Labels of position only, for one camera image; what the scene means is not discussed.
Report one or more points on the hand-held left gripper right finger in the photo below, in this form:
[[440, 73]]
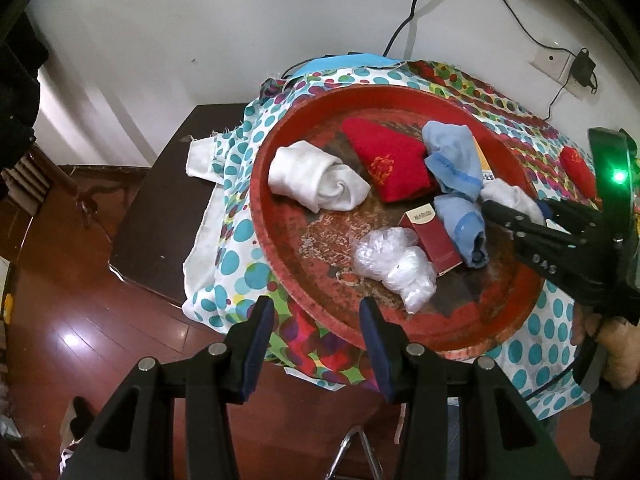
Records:
[[375, 350]]

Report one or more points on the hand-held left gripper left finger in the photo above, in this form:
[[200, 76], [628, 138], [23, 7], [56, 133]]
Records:
[[255, 345]]

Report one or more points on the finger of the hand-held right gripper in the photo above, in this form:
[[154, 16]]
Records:
[[575, 220], [520, 230]]

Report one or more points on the white sock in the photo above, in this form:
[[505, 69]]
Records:
[[505, 192], [310, 175]]

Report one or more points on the light blue sock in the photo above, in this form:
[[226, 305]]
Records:
[[450, 150], [460, 230]]

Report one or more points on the yellow medicine box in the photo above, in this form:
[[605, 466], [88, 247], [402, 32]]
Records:
[[484, 165]]

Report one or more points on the maroon cosmetics box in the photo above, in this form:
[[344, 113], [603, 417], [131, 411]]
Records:
[[435, 245]]

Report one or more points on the round red tray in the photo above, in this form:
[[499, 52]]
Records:
[[325, 240]]

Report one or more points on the person's right hand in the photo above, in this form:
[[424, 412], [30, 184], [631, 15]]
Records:
[[620, 355]]

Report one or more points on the red embroidered pouch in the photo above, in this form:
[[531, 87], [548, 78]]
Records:
[[385, 155], [577, 170]]

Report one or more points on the crumpled clear plastic bag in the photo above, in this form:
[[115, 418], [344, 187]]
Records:
[[395, 265]]

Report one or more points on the polka dot tablecloth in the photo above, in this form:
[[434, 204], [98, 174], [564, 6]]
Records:
[[235, 240]]

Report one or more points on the black power adapter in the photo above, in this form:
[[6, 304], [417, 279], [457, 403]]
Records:
[[585, 70]]

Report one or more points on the dark wooden table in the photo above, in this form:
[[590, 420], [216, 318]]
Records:
[[165, 200]]

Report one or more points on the white bag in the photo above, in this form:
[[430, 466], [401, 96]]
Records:
[[75, 435]]

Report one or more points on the blue cloth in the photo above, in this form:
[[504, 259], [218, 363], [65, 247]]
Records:
[[345, 64]]

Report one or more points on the dark cloth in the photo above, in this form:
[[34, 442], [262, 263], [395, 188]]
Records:
[[17, 85]]

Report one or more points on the chrome metal frame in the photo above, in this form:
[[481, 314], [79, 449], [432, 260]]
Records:
[[350, 447]]

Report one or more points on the white wall socket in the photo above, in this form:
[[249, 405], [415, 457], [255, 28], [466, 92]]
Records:
[[547, 60]]

